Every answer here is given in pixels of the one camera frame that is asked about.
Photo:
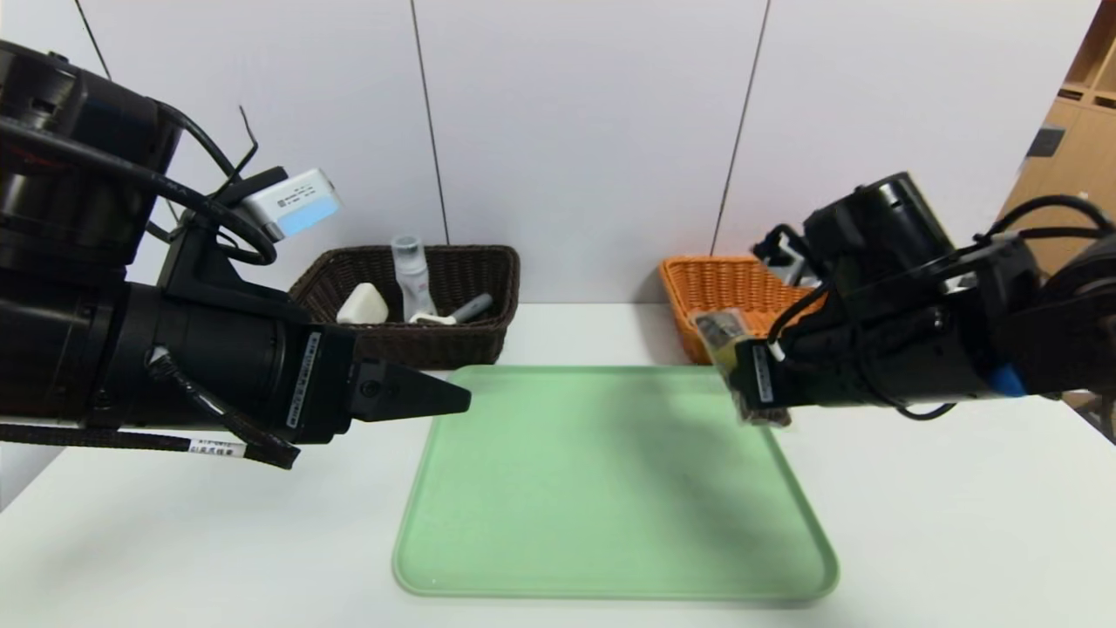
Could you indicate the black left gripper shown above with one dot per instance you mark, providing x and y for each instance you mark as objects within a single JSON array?
[{"x": 324, "y": 381}]

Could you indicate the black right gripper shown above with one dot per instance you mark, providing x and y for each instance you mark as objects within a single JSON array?
[{"x": 760, "y": 375}]

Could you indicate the brown gold snack packet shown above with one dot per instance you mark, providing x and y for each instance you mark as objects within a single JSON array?
[{"x": 719, "y": 330}]

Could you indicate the white soap bar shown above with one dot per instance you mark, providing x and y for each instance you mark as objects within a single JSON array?
[{"x": 362, "y": 305}]

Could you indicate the white bottle clear cap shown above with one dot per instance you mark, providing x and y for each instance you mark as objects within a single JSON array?
[{"x": 414, "y": 279}]

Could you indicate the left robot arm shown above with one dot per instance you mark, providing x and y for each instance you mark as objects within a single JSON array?
[{"x": 70, "y": 349}]

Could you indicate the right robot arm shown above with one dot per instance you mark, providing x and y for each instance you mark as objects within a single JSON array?
[{"x": 915, "y": 349}]

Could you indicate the dark brown wicker basket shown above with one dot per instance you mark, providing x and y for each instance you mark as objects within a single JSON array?
[{"x": 471, "y": 340}]

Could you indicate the orange wicker basket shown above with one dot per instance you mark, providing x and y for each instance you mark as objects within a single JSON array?
[{"x": 724, "y": 283}]

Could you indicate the green plastic tray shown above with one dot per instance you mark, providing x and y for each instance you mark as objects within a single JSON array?
[{"x": 567, "y": 506}]

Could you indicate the black sign plate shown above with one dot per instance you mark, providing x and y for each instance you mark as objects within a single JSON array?
[{"x": 1046, "y": 141}]

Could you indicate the wooden cabinet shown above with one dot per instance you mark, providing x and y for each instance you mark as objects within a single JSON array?
[{"x": 1081, "y": 131}]

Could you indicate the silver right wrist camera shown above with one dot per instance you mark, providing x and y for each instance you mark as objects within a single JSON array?
[{"x": 798, "y": 266}]

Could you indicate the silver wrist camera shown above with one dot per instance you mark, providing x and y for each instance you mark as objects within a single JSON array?
[
  {"x": 296, "y": 202},
  {"x": 798, "y": 266}
]

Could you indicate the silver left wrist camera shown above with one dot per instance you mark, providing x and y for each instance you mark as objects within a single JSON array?
[{"x": 296, "y": 202}]

